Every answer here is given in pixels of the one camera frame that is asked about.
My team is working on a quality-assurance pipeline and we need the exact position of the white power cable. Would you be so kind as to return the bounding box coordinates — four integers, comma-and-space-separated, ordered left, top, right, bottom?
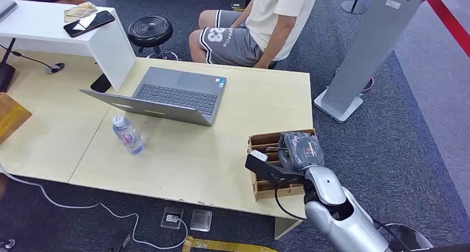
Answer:
0, 164, 188, 250

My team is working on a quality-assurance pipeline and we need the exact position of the grey laptop corner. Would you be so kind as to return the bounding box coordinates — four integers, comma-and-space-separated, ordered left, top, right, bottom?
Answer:
0, 0, 18, 22

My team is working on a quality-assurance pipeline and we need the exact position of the folded paper cloth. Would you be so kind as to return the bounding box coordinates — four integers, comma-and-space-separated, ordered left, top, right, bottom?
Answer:
64, 1, 99, 23

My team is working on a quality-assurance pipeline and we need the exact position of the grey open laptop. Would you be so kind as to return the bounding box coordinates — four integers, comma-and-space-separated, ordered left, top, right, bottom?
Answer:
79, 66, 228, 128

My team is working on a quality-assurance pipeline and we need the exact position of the black stanchion base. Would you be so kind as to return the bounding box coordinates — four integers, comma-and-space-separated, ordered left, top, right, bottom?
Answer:
340, 0, 369, 15

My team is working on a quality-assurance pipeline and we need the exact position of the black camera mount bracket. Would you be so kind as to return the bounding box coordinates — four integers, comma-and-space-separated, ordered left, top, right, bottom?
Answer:
244, 154, 305, 187

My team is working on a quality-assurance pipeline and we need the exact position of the black monitor stand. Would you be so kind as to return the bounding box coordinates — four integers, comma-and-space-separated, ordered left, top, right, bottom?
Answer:
0, 37, 17, 93

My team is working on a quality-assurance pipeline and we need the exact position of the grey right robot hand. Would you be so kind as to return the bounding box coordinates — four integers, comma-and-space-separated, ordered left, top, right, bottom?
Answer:
277, 131, 325, 173

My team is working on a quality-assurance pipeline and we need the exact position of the clear plastic water bottle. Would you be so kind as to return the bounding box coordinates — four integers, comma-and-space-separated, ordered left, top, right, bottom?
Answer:
111, 115, 146, 156

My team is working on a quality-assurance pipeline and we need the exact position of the floor power socket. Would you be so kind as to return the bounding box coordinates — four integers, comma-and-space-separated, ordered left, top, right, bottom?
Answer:
160, 206, 185, 230

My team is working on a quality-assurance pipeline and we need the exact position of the grey kiosk stand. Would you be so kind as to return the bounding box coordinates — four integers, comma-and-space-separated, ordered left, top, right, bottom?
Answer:
313, 0, 430, 124

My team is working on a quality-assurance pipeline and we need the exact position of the black smartphone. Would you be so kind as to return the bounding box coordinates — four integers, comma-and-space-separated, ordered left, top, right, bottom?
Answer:
63, 10, 116, 38

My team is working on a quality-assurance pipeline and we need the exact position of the desk cable grommet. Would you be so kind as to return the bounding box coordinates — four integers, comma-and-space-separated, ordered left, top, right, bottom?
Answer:
44, 62, 66, 75

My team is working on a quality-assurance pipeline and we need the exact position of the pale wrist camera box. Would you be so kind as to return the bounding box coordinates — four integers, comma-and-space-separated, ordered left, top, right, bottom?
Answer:
249, 150, 269, 163

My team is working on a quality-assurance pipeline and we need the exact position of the silver floor socket cover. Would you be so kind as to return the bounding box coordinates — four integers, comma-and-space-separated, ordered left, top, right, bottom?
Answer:
189, 209, 213, 233

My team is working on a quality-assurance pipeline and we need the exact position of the seated person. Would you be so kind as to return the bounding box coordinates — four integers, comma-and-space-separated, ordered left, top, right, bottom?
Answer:
188, 0, 320, 70

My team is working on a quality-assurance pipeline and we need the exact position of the wooden slotted card holder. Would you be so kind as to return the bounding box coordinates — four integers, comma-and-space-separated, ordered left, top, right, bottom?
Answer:
247, 128, 317, 202

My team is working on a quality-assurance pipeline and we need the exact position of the black round stool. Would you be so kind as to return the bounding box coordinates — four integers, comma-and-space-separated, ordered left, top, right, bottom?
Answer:
127, 15, 180, 61

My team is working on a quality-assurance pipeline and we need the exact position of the brown cardboard box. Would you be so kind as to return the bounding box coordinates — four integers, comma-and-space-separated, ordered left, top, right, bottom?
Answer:
0, 92, 33, 145

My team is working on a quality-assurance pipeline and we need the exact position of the yellow floor tape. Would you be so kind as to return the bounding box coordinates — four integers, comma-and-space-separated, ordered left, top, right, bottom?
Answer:
182, 235, 280, 252

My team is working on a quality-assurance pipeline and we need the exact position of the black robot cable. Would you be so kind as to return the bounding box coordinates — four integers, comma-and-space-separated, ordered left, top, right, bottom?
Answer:
274, 187, 308, 222

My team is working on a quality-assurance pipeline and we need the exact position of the black mouse pad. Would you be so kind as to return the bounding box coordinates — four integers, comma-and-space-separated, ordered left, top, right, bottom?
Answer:
90, 73, 113, 94

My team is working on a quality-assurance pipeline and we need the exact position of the white desk riser shelf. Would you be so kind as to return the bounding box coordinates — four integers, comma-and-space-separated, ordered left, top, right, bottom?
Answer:
0, 0, 137, 92

